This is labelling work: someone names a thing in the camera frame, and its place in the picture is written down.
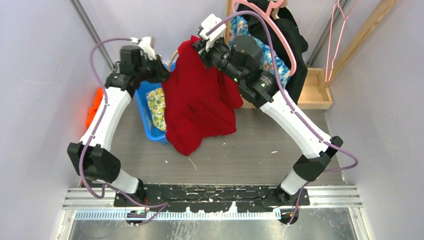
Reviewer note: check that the red pleated skirt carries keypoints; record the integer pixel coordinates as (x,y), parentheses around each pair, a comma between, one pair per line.
(200,102)

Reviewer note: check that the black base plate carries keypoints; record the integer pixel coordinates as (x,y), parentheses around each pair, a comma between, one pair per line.
(211,198)

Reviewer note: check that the orange cloth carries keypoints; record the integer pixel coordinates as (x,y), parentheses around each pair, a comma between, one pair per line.
(94,107)

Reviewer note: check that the lemon print skirt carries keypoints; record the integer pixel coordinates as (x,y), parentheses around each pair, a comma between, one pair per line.
(156,105)

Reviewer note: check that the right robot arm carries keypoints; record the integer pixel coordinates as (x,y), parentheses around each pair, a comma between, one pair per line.
(242,64)

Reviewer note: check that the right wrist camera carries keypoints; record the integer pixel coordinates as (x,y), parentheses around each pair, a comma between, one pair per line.
(211,29)

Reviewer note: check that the wooden rack post right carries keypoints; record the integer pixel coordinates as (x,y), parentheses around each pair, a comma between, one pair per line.
(339,62)

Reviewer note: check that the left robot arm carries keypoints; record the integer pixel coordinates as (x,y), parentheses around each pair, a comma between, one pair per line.
(91,156)

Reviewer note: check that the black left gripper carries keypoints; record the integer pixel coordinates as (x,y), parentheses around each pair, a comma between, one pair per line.
(161,74)

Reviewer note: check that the blue plastic bin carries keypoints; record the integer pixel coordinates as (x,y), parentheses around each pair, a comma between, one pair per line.
(151,132)

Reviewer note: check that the wooden rack base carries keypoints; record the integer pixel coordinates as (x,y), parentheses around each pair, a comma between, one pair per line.
(313,96)

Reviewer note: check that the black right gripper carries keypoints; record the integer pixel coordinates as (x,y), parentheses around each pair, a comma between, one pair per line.
(201,48)

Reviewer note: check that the pink plastic hanger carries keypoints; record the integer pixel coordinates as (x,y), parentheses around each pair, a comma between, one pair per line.
(265,15)

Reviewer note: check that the aluminium frame rail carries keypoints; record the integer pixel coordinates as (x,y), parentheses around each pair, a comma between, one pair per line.
(90,28)

